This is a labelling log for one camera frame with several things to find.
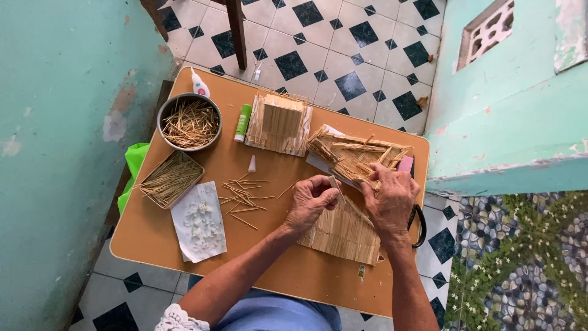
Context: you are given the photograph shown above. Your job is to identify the person's blue garment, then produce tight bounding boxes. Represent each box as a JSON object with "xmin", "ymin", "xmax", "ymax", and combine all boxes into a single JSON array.
[{"xmin": 209, "ymin": 289, "xmax": 343, "ymax": 331}]

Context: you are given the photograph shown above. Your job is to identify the white paper with glue blobs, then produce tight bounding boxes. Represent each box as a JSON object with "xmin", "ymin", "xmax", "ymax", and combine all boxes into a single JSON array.
[{"xmin": 170, "ymin": 181, "xmax": 228, "ymax": 264}]

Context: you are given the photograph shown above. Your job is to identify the wooden craft stick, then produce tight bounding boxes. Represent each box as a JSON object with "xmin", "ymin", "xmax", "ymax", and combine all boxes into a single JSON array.
[{"xmin": 328, "ymin": 175, "xmax": 346, "ymax": 206}]

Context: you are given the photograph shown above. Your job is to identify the round metal bowl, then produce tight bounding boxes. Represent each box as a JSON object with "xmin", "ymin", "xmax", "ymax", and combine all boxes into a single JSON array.
[{"xmin": 156, "ymin": 92, "xmax": 223, "ymax": 153}]

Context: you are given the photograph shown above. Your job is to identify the green plastic bag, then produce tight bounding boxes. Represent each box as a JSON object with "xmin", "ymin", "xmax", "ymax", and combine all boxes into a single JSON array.
[{"xmin": 117, "ymin": 142, "xmax": 151, "ymax": 216}]

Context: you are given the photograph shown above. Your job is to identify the person's left hand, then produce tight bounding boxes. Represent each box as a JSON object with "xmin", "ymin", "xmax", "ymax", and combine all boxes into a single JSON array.
[{"xmin": 284, "ymin": 175, "xmax": 343, "ymax": 235}]

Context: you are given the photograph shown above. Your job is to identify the scattered loose toothpicks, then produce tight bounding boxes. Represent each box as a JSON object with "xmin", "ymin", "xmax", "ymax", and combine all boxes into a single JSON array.
[{"xmin": 219, "ymin": 172, "xmax": 277, "ymax": 231}]

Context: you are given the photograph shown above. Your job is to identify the bundle of toothpicks in tin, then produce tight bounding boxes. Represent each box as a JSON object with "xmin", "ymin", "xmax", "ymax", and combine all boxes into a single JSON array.
[{"xmin": 135, "ymin": 153, "xmax": 204, "ymax": 207}]

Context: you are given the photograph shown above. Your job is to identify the rectangular metal tin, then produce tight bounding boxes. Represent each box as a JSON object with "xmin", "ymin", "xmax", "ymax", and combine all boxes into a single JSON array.
[{"xmin": 137, "ymin": 150, "xmax": 206, "ymax": 210}]

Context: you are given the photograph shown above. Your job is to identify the black handled scissors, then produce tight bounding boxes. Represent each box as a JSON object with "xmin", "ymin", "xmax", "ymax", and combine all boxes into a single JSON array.
[{"xmin": 407, "ymin": 155, "xmax": 427, "ymax": 249}]

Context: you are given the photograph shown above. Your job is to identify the wooden stick model house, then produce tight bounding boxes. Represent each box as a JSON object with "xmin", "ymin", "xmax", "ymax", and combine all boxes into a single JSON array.
[{"xmin": 245, "ymin": 90, "xmax": 313, "ymax": 157}]

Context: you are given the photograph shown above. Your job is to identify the person's white lace sleeve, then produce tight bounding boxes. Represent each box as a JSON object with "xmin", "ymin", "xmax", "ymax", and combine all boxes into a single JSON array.
[{"xmin": 153, "ymin": 303, "xmax": 210, "ymax": 331}]

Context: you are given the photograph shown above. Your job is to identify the person's right hand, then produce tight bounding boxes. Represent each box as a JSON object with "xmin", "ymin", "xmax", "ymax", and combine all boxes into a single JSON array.
[{"xmin": 360, "ymin": 162, "xmax": 421, "ymax": 238}]

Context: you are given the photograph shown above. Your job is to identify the green glue stick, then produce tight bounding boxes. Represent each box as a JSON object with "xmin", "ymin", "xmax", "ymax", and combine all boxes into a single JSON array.
[{"xmin": 234, "ymin": 104, "xmax": 253, "ymax": 143}]

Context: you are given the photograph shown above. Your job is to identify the white ventilation block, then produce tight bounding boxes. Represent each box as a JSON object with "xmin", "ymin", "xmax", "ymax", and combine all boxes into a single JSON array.
[{"xmin": 456, "ymin": 0, "xmax": 515, "ymax": 72}]

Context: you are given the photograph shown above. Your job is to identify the white glue bottle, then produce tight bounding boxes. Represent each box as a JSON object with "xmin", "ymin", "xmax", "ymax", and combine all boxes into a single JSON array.
[{"xmin": 190, "ymin": 67, "xmax": 211, "ymax": 99}]

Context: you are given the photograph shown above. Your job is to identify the heap of toothpicks in bowl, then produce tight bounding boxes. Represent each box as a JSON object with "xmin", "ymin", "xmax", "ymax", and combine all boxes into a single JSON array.
[{"xmin": 163, "ymin": 100, "xmax": 220, "ymax": 149}]

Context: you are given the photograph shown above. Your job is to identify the heap of loose wooden sticks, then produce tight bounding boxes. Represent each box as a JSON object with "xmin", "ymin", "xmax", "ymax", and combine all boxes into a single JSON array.
[{"xmin": 305, "ymin": 124, "xmax": 414, "ymax": 190}]

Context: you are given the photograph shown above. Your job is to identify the dark wooden chair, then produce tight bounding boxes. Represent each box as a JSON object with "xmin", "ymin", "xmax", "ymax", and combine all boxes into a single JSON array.
[{"xmin": 140, "ymin": 0, "xmax": 248, "ymax": 71}]

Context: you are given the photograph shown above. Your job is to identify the flat panel of wooden sticks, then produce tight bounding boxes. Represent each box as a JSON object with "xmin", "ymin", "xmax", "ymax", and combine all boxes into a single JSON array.
[{"xmin": 297, "ymin": 195, "xmax": 382, "ymax": 267}]

